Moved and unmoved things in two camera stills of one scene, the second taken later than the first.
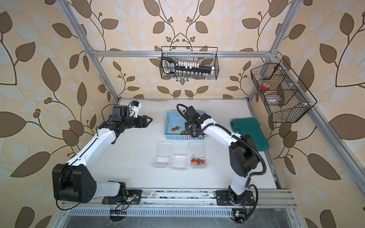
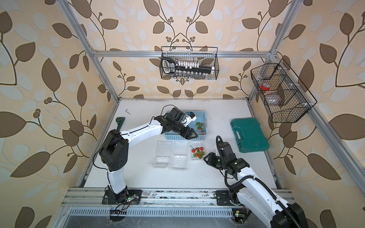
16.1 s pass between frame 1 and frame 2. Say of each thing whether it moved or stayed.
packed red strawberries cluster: moved
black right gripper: moved
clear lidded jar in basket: stayed
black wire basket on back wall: stayed
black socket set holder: stayed
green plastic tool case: stayed
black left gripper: moved
